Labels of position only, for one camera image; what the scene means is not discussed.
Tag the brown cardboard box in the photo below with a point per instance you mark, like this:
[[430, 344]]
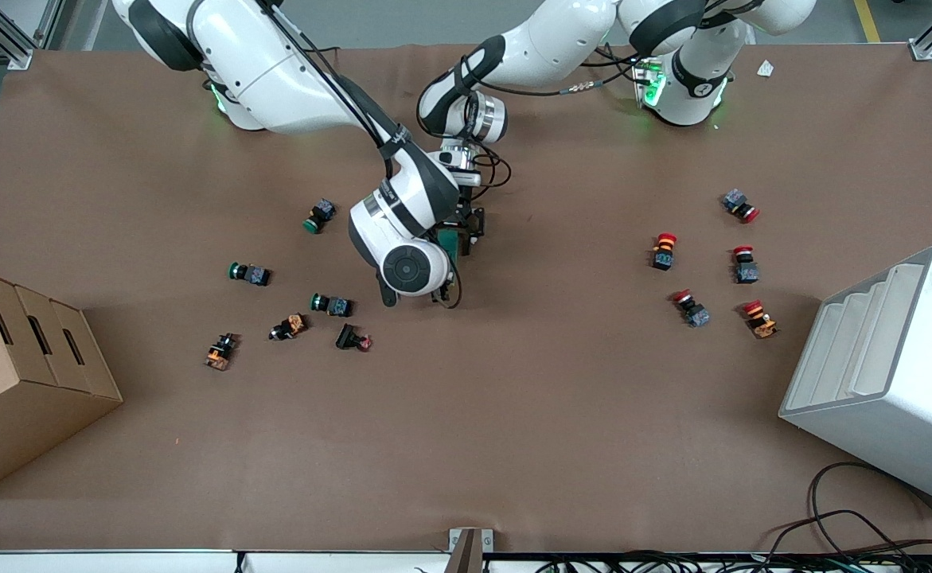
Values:
[[20, 374]]

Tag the red emergency button grey base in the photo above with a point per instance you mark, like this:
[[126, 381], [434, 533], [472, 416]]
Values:
[[740, 205], [745, 264], [690, 308]]

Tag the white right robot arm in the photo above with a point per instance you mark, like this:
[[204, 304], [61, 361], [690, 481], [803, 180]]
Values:
[[290, 87]]

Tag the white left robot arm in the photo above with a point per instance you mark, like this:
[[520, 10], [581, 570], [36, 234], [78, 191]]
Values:
[[545, 48]]

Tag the white paper scrap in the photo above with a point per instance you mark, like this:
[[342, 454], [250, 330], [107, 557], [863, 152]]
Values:
[[766, 68]]

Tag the metal bracket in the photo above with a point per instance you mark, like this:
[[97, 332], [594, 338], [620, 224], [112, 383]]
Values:
[[469, 545]]

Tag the red button orange base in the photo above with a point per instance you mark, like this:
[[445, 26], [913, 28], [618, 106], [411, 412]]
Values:
[[759, 318]]

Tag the green mushroom push button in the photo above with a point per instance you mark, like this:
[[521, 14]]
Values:
[[330, 304], [249, 274], [319, 216]]

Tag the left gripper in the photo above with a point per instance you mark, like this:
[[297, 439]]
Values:
[[475, 218]]

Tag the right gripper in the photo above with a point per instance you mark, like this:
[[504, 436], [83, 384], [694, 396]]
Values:
[[443, 290]]

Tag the white stepped rack box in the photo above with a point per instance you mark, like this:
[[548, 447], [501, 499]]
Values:
[[895, 374]]

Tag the black orange selector switch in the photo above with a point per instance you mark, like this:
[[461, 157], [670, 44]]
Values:
[[288, 327], [220, 351]]

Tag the green load switch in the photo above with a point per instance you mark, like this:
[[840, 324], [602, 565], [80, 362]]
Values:
[[453, 240]]

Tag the brown paper table cover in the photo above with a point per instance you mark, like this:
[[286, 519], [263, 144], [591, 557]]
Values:
[[466, 438]]

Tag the black square push button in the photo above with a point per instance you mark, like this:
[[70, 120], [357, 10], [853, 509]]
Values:
[[352, 337]]

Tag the white table edge rail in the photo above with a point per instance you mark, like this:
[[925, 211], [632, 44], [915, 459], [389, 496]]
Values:
[[115, 561]]

